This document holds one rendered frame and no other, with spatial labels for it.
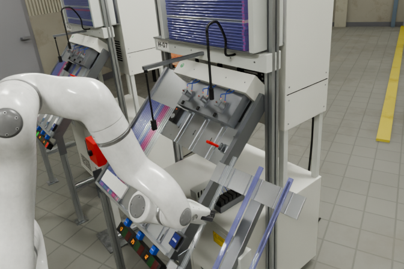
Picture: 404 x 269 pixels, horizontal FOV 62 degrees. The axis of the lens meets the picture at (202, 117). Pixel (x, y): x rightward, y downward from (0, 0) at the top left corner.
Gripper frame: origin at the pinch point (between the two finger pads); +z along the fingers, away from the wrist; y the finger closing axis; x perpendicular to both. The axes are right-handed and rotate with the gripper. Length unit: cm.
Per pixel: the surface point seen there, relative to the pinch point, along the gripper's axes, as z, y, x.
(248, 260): 11.3, -13.9, 9.6
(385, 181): 214, -4, -42
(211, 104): 11.0, 24.8, -37.7
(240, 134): 13.3, 7.4, -29.7
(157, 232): 7.8, 25.1, 18.0
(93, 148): 24, 111, 5
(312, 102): 51, 2, -56
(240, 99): 10.6, 11.4, -42.4
